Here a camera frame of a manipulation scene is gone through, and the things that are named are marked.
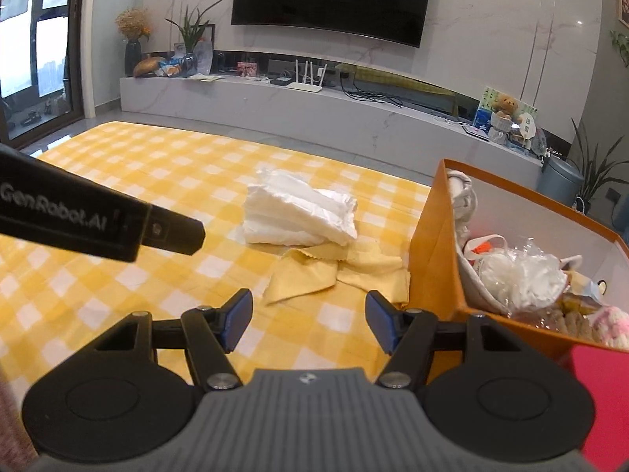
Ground brown teddy bear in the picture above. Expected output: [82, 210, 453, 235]
[491, 96, 523, 124]

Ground green potted plant in glass vase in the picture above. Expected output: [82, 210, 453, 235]
[164, 0, 225, 77]

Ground dark picture frame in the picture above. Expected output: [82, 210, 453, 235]
[197, 24, 217, 74]

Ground orange cardboard box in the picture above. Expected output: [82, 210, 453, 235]
[408, 158, 629, 371]

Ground brown round ornament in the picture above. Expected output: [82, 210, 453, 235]
[132, 55, 166, 78]

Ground pink box lid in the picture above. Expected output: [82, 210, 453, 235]
[559, 344, 629, 472]

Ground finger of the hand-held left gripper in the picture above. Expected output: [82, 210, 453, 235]
[140, 205, 206, 257]

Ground white folded plastic-wrapped pack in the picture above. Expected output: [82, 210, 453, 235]
[243, 167, 359, 247]

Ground white router with antennas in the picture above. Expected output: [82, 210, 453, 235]
[286, 59, 329, 94]

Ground blue snack bags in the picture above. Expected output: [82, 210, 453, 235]
[157, 56, 186, 77]

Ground yellow cloth with zigzag edge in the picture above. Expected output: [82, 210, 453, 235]
[263, 244, 355, 306]
[337, 250, 412, 306]

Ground pink and white knitted hat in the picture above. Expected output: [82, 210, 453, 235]
[592, 306, 629, 350]

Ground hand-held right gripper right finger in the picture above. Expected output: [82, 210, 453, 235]
[366, 290, 524, 392]

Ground beige knitted item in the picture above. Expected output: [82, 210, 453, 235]
[515, 304, 596, 341]

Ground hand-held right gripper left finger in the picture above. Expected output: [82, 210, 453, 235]
[91, 288, 254, 392]

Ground white marble television console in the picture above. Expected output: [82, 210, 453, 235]
[119, 71, 557, 188]

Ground purple fluffy cloth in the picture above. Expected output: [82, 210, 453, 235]
[0, 369, 41, 472]

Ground white wrapped bouquet base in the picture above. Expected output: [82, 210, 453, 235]
[489, 118, 515, 146]

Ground yellow checked mat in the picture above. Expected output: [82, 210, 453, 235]
[0, 120, 434, 404]

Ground white plastic bag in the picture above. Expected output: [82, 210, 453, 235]
[445, 170, 512, 315]

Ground grey-blue trash can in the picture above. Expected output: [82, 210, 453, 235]
[535, 155, 586, 207]

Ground black cables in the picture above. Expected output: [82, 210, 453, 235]
[339, 79, 405, 107]

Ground tall green floor plant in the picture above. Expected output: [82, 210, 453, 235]
[567, 118, 629, 215]

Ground clear bag with white handles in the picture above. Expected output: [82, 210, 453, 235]
[464, 235, 584, 313]

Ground green printed card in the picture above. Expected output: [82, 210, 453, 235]
[479, 86, 539, 125]

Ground hanging ivy vine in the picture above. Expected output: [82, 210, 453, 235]
[609, 29, 629, 68]

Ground black-framed glass sliding door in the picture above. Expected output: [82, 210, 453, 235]
[0, 0, 88, 149]

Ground dark vase with dried flowers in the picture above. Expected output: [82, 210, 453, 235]
[115, 7, 152, 78]

